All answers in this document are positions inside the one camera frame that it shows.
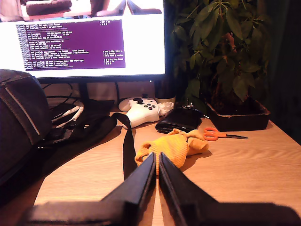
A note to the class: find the monitor with white screen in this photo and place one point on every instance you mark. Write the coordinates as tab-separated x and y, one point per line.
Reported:
141	47

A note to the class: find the white game controller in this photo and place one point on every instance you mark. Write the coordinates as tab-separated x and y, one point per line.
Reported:
141	115

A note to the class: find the green leafy house plant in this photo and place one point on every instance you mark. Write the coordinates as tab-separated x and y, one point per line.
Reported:
221	35

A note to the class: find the dark curtain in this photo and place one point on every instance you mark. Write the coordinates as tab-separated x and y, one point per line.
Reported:
287	70

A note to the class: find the yellow pair of socks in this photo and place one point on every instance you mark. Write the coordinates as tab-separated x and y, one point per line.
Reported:
171	146

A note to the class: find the grey Google backpack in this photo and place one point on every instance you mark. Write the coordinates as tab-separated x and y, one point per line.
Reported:
16	106

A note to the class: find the black square plant pot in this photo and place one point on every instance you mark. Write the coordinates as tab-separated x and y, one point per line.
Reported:
235	122

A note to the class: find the dark cup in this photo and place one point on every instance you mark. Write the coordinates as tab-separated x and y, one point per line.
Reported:
164	94

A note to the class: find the crumpled white tissue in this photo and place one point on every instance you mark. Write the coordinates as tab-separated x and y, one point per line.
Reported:
165	107

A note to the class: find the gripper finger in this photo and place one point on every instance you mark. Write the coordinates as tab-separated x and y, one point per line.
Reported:
181	188
131	188

